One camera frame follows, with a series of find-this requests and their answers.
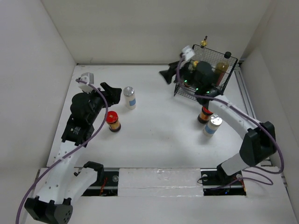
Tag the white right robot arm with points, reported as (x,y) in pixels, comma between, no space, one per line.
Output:
(258,139)

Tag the left white salt jar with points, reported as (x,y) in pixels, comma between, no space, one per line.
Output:
(129,95)

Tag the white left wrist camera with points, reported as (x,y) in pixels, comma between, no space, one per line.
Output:
(86,81)

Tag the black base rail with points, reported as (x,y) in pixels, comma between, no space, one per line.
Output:
(108,186)

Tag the dark soy sauce bottle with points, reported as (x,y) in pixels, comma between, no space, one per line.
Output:
(221,68)

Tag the clear glass oil bottle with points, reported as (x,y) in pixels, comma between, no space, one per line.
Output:
(201,50)

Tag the white salt jar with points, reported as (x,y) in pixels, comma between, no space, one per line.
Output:
(129,95)
(212,126)

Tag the black wire rack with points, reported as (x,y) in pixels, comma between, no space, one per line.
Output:
(207,73)

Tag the yellow cap sauce bottle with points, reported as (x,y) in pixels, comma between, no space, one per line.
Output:
(193,66)

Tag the red lid jar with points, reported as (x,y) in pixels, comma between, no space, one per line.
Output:
(113,121)
(204,115)

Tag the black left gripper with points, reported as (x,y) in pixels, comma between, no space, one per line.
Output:
(113,94)

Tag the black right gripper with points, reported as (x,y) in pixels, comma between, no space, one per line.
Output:
(168,74)

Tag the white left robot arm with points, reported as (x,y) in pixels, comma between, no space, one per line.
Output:
(53,204)

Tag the right white salt jar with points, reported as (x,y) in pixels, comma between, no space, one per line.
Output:
(212,126)

